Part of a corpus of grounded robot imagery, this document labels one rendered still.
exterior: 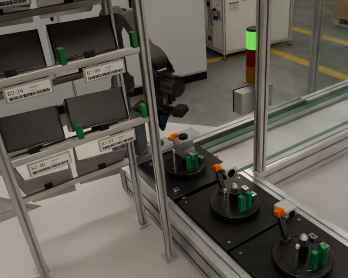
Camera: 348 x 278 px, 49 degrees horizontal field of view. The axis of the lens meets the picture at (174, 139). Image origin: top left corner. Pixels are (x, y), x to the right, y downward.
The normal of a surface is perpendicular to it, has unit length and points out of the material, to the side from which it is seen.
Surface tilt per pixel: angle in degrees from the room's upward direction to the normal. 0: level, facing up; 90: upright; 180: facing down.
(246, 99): 90
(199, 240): 0
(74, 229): 0
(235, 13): 90
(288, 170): 90
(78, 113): 65
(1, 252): 0
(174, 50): 90
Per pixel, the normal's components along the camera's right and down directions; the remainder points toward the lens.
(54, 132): 0.29, 0.02
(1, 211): -0.08, -0.87
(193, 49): 0.40, 0.42
